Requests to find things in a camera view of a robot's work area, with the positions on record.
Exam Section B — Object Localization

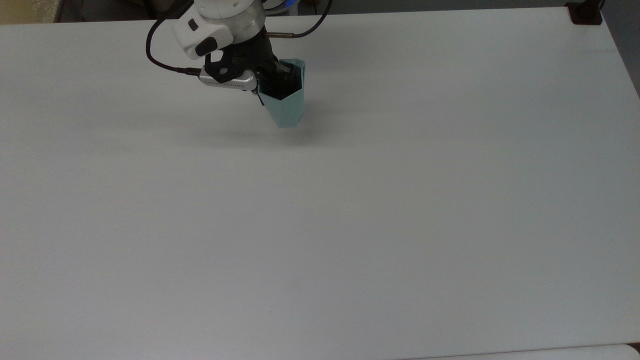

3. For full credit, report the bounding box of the black camera cable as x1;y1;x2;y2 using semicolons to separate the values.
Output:
145;0;202;76

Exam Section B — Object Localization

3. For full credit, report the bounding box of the black table clamp mount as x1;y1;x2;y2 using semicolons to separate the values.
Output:
565;0;605;26

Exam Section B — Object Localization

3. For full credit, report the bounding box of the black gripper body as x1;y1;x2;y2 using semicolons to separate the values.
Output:
204;31;279;84

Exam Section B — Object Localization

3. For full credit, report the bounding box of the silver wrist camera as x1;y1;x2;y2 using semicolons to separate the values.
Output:
198;67;259;92

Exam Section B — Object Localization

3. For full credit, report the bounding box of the teal faceted plastic cup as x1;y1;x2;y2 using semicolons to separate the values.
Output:
258;58;307;130

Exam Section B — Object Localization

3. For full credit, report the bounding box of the white adjoining table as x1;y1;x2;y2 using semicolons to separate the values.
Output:
410;343;640;360

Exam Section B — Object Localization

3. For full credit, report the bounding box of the yellowish board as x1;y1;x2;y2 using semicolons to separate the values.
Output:
0;0;62;25

